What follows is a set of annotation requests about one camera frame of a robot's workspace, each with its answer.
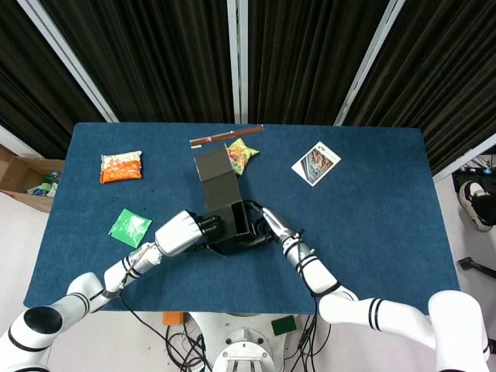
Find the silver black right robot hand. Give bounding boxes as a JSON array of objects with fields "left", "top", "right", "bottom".
[{"left": 242, "top": 199, "right": 301, "bottom": 249}]

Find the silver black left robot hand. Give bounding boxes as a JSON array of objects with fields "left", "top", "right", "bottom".
[{"left": 153, "top": 208, "right": 225, "bottom": 258}]

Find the black cardboard box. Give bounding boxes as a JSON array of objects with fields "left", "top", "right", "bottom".
[{"left": 193, "top": 143, "right": 259, "bottom": 257}]

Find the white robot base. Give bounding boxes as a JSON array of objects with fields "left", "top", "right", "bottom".
[{"left": 185, "top": 312, "right": 301, "bottom": 372}]

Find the green foil packet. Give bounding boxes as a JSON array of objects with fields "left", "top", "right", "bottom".
[{"left": 108, "top": 208, "right": 153, "bottom": 249}]

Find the white bordered photo card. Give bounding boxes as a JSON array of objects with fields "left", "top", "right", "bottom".
[{"left": 291, "top": 141, "right": 342, "bottom": 188}]

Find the yellow green snack bag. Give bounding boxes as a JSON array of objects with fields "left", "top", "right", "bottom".
[{"left": 226, "top": 138, "right": 260, "bottom": 177}]

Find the orange white snack packet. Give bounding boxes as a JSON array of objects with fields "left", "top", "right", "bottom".
[{"left": 100, "top": 150, "right": 143, "bottom": 185}]

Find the blue felt table mat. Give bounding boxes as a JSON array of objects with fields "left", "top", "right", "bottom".
[{"left": 22, "top": 122, "right": 461, "bottom": 315}]

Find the green block on base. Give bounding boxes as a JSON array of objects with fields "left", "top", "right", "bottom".
[{"left": 270, "top": 315, "right": 298, "bottom": 336}]

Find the long brown chopstick sleeve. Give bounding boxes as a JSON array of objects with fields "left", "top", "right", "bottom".
[{"left": 189, "top": 124, "right": 265, "bottom": 150}]

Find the brown cardboard carton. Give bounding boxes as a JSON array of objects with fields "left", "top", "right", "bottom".
[{"left": 0, "top": 143, "right": 66, "bottom": 213}]

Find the black pleated curtain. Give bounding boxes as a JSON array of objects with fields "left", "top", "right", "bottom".
[
  {"left": 343, "top": 0, "right": 496, "bottom": 177},
  {"left": 0, "top": 0, "right": 105, "bottom": 160},
  {"left": 38, "top": 0, "right": 236, "bottom": 124},
  {"left": 247, "top": 0, "right": 396, "bottom": 126}
]

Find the black white sneaker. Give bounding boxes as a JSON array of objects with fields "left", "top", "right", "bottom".
[{"left": 458, "top": 180, "right": 496, "bottom": 233}]

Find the black floor stand foot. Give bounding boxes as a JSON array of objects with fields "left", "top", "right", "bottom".
[{"left": 457, "top": 257, "right": 496, "bottom": 280}]

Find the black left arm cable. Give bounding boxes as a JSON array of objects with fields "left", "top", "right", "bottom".
[{"left": 118, "top": 251, "right": 212, "bottom": 371}]

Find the black cable bundle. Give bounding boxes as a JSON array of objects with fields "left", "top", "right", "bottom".
[
  {"left": 164, "top": 324, "right": 213, "bottom": 372},
  {"left": 289, "top": 314, "right": 332, "bottom": 372}
]

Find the white metal frame post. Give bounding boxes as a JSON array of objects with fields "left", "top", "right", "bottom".
[
  {"left": 333, "top": 0, "right": 406, "bottom": 127},
  {"left": 0, "top": 123, "right": 43, "bottom": 160},
  {"left": 432, "top": 133, "right": 496, "bottom": 183},
  {"left": 17, "top": 0, "right": 119, "bottom": 123},
  {"left": 226, "top": 0, "right": 250, "bottom": 125}
]

